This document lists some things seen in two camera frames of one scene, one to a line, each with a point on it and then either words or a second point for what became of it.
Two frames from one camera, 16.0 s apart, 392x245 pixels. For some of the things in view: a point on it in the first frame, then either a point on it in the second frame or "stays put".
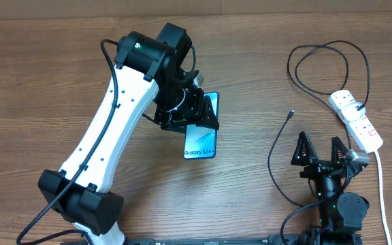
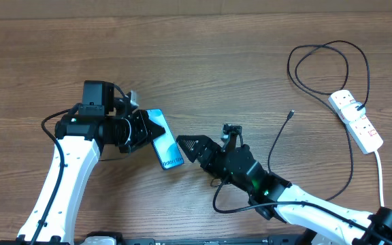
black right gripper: (317, 166) -> (205, 145)
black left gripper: (199, 111) -> (145, 128)
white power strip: (361, 131) stays put
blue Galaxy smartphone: (200, 142) -> (167, 150)
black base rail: (215, 241) stays put
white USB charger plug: (350, 113) stays put
